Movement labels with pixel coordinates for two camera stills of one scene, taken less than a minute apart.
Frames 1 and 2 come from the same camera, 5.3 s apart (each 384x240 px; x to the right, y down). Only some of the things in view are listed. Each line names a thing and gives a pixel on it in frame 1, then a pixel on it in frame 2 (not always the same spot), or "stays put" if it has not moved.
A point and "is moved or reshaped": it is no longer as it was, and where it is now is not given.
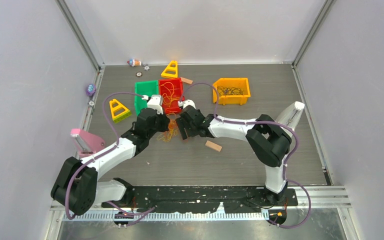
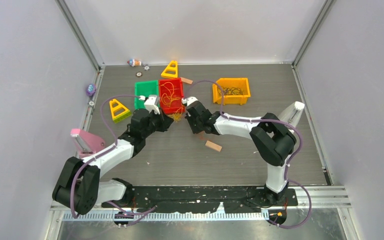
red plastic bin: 171,91 stays put
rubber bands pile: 169,98 is moved or reshaped
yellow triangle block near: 119,112 stays put
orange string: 173,124 is moved or reshaped
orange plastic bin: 231,90 stays put
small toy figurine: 134,62 stays put
